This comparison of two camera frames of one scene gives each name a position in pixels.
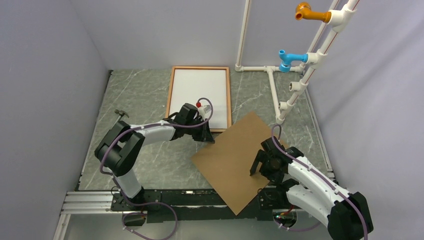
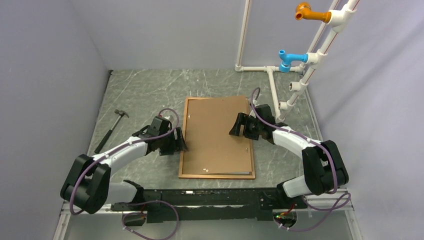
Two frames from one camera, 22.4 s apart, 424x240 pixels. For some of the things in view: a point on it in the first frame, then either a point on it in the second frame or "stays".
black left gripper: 205,136 → 176,145
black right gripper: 275,177 → 241,120
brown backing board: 227,161 → 210,148
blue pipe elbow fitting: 286,59 stays
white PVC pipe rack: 342,17 stays
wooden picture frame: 228,97 → 212,152
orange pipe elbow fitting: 303,10 stays
